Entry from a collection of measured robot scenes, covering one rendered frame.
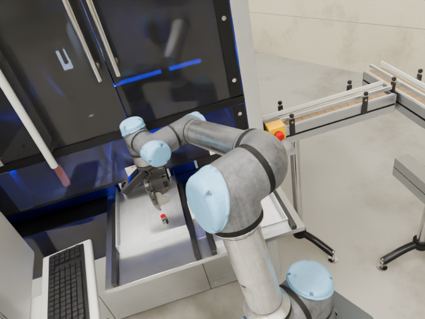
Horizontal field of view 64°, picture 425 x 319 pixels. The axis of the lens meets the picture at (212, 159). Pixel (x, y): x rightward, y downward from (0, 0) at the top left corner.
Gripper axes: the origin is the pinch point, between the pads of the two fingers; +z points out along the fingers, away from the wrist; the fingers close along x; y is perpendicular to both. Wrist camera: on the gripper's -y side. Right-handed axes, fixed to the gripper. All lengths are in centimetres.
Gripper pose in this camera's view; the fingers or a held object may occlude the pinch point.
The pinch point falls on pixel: (157, 205)
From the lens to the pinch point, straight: 126.6
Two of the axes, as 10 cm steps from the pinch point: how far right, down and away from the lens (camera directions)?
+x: -2.3, -5.6, 8.0
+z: 1.9, 7.8, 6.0
